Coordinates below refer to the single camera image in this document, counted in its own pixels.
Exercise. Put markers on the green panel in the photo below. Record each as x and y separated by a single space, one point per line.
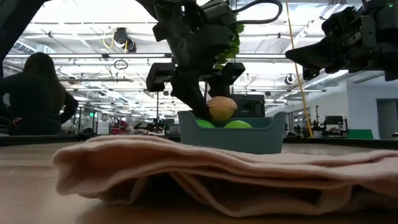
360 134

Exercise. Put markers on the tan potato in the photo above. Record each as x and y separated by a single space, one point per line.
221 109

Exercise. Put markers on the person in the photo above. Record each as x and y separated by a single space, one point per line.
37 93

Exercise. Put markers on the grey door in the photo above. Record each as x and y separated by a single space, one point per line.
387 118

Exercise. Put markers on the green lime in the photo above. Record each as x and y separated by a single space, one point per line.
204 124
237 125

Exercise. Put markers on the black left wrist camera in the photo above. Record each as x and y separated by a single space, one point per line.
217 12

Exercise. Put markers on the black gantry stand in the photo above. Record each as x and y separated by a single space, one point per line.
157 105

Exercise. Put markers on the black perforated computer case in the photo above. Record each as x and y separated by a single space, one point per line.
248 105

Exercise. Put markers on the black background robot arms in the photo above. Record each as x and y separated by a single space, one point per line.
152 127

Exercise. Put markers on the teal plastic tupperware tub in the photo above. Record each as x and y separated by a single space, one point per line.
233 140

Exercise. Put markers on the black background robot station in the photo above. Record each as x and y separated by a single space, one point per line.
332 119

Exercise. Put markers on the red background object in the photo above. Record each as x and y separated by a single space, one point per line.
119 128

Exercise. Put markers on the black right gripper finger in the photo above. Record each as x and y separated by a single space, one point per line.
317 48
323 64

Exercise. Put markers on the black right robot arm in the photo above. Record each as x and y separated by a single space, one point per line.
392 62

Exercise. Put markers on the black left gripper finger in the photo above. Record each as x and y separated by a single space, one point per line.
189 90
219 88

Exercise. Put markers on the folded pink cloth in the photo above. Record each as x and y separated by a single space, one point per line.
186 168

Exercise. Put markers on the green plant in black pot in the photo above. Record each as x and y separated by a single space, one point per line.
233 46

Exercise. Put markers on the round ceiling fixture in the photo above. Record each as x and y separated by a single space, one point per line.
289 79
247 77

